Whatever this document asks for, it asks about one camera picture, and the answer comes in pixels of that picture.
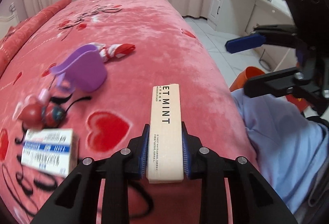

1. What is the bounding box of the pink plastic tube toy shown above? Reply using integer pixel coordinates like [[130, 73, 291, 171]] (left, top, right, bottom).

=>
[[37, 88, 51, 105]]

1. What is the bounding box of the red bear-shaped bottle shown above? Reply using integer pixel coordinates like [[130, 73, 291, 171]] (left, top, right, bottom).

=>
[[18, 103, 67, 130]]

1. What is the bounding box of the folded red quilt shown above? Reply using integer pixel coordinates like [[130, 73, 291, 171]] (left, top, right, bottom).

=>
[[1, 0, 72, 76]]

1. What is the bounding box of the white carved headboard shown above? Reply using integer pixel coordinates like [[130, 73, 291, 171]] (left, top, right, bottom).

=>
[[0, 2, 19, 39]]

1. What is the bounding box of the red white sock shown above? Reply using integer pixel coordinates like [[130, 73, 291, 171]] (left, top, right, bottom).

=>
[[91, 42, 136, 63]]

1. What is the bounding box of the cream mint box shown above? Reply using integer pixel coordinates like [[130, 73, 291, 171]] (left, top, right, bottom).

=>
[[146, 84, 184, 184]]

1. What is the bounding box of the purple silicone cup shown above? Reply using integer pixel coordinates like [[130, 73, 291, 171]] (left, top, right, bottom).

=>
[[50, 44, 107, 93]]

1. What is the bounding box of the blue white medicine box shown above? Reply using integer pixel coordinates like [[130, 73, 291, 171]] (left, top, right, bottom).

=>
[[21, 128, 79, 178]]

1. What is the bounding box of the light blue clothed lap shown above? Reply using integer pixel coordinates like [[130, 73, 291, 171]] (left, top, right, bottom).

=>
[[231, 89, 328, 213]]

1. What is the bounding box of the white desk with shelves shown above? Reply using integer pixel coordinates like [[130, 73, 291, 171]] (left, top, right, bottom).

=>
[[206, 0, 304, 70]]

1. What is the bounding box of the orange trash bin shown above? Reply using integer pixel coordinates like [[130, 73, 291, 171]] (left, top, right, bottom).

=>
[[229, 67, 265, 92]]

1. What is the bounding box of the red gift bag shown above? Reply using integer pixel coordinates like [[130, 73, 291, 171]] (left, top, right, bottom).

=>
[[285, 94, 309, 112]]

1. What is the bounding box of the pink heart-print bed blanket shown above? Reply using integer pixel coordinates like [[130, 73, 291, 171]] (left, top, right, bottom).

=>
[[1, 0, 256, 223]]

